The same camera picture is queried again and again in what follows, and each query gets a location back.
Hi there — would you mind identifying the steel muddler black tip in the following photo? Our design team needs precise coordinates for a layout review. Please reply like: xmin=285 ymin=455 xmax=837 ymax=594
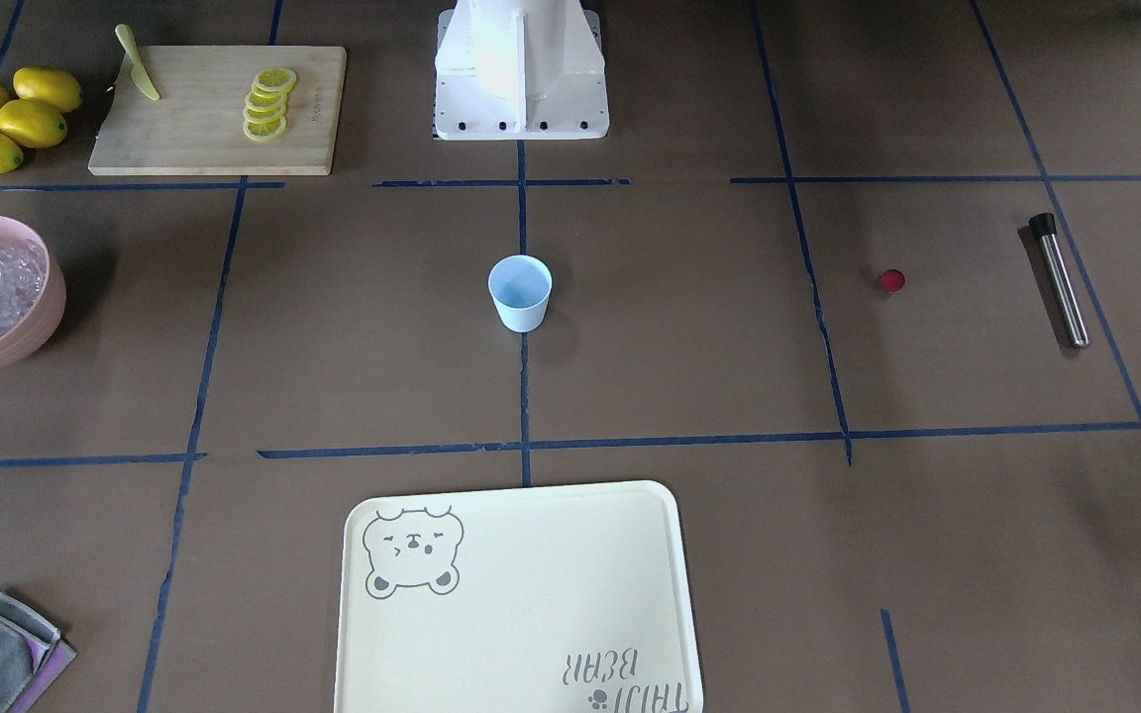
xmin=1027 ymin=212 xmax=1090 ymax=351

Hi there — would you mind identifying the pink bowl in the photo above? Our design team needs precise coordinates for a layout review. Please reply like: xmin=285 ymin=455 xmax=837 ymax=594
xmin=0 ymin=216 xmax=66 ymax=368

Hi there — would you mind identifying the bamboo cutting board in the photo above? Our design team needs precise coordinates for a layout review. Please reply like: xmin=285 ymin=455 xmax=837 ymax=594
xmin=89 ymin=46 xmax=348 ymax=176

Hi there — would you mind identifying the lemon slice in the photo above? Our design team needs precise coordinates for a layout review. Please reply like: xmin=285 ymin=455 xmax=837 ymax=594
xmin=242 ymin=103 xmax=288 ymax=125
xmin=242 ymin=116 xmax=288 ymax=141
xmin=245 ymin=90 xmax=288 ymax=113
xmin=251 ymin=66 xmax=298 ymax=96

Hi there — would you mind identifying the red strawberry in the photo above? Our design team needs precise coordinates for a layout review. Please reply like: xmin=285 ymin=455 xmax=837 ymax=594
xmin=879 ymin=269 xmax=906 ymax=294

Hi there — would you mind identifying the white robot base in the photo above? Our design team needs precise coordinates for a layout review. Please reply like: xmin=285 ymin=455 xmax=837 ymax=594
xmin=432 ymin=1 xmax=610 ymax=141

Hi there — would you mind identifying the light blue plastic cup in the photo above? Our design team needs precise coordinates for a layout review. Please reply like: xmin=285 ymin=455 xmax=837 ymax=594
xmin=487 ymin=256 xmax=555 ymax=334

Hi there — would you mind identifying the cream bear serving tray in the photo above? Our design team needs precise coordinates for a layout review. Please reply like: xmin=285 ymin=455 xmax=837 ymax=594
xmin=332 ymin=481 xmax=705 ymax=712

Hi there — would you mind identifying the yellow-green plastic knife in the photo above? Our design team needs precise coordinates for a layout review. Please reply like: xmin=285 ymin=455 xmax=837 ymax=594
xmin=114 ymin=23 xmax=161 ymax=102

